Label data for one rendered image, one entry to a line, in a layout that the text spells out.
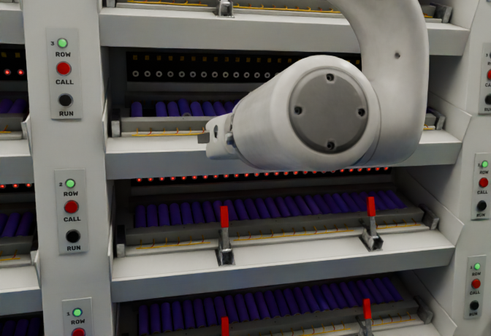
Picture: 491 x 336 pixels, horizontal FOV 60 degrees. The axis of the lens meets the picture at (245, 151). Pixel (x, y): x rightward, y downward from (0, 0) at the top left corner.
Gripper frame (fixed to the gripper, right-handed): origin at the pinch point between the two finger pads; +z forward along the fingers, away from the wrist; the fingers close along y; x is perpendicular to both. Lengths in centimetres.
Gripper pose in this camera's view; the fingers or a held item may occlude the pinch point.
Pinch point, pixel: (234, 139)
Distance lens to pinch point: 60.4
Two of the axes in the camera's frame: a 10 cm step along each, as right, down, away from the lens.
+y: 9.7, -0.3, 2.4
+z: -2.4, 0.4, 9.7
